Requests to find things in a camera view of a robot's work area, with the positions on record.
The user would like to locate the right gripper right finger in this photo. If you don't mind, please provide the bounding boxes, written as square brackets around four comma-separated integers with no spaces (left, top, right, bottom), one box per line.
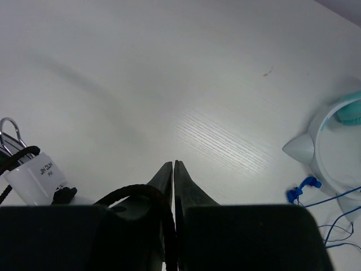
[174,160,219,270]

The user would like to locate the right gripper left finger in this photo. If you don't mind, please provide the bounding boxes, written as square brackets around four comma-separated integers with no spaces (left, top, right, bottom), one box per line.
[93,162,173,270]

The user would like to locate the white black over-ear headphones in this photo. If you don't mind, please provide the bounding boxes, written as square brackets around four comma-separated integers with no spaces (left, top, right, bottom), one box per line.
[0,117,78,206]

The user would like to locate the black braided headphone cable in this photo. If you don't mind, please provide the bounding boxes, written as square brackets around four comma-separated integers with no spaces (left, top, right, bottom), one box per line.
[0,145,178,271]

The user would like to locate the teal white cat-ear headphones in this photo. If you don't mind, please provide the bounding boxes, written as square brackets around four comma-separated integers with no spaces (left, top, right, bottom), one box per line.
[283,91,360,222]

